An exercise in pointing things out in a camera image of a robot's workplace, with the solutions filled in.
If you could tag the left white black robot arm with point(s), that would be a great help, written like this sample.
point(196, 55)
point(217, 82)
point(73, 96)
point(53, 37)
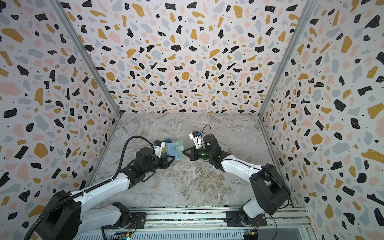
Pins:
point(68, 215)

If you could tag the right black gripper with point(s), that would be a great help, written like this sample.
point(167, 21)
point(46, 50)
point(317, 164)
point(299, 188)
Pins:
point(193, 153)

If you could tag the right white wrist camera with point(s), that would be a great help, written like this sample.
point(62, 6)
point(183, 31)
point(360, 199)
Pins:
point(196, 137)

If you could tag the aluminium rail frame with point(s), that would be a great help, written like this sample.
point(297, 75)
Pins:
point(209, 223)

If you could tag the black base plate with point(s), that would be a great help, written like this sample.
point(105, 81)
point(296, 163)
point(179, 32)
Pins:
point(240, 219)
point(129, 222)

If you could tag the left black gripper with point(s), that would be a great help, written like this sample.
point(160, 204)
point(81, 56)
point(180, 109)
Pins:
point(164, 158)

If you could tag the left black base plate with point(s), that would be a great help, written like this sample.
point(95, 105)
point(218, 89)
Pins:
point(129, 222)

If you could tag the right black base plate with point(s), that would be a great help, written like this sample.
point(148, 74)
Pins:
point(240, 219)

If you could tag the green card holder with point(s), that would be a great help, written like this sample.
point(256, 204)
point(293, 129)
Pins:
point(176, 149)

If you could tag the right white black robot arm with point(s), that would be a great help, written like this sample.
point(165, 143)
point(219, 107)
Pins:
point(270, 190)

